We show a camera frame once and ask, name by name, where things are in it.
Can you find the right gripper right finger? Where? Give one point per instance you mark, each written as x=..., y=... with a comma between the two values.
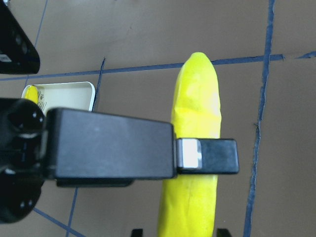
x=206, y=156

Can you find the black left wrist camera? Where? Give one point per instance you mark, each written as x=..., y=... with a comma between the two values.
x=18, y=55

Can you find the yellow banana moved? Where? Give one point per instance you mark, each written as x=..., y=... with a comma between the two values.
x=188, y=202
x=32, y=94

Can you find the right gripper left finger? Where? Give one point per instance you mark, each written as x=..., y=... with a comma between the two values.
x=83, y=149

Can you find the white rectangular bear plate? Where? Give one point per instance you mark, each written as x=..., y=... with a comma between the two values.
x=73, y=95

